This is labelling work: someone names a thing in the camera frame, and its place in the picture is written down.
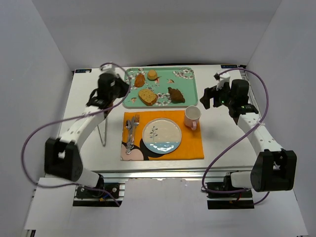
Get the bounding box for right blue label sticker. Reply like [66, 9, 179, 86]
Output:
[221, 64, 238, 69]

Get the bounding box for pink mug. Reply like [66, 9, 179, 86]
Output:
[184, 106, 201, 130]

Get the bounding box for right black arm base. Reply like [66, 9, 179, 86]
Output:
[207, 191, 254, 210]

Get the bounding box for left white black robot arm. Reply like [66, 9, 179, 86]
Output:
[44, 69, 129, 190]

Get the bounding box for aluminium table frame rail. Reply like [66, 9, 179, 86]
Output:
[97, 167, 251, 180]

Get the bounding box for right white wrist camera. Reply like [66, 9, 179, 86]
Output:
[214, 72, 231, 90]

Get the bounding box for oval brown bread roll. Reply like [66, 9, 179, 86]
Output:
[134, 74, 146, 88]

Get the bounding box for white blue ceramic plate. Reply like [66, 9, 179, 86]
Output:
[142, 118, 182, 155]

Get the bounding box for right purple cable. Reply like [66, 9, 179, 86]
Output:
[201, 68, 271, 206]

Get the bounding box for green floral tray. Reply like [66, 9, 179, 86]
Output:
[123, 67, 198, 109]

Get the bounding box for yellow bread slice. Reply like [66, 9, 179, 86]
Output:
[138, 89, 158, 106]

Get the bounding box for silver fork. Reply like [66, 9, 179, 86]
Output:
[130, 114, 140, 147]

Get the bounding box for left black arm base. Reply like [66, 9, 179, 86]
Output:
[73, 183, 125, 207]

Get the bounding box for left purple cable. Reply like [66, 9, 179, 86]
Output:
[21, 62, 131, 207]

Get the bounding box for silver spoon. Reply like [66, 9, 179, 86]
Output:
[125, 120, 132, 155]

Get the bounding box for round yellow bun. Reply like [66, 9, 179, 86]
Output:
[147, 70, 158, 80]

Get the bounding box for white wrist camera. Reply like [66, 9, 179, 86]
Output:
[99, 64, 117, 77]
[214, 72, 231, 90]

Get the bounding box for purple cable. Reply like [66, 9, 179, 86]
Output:
[21, 62, 131, 207]
[201, 68, 271, 206]

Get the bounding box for blue label sticker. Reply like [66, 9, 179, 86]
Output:
[75, 69, 92, 74]
[221, 64, 238, 69]

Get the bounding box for orange cloth placemat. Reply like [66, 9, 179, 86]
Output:
[120, 110, 204, 161]

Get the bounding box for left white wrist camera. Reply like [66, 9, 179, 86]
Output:
[99, 64, 117, 77]

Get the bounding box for left blue label sticker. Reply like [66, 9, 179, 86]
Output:
[75, 69, 92, 74]

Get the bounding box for silver knife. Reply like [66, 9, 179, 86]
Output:
[130, 117, 134, 148]

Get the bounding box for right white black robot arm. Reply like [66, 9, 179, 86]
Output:
[200, 79, 297, 193]

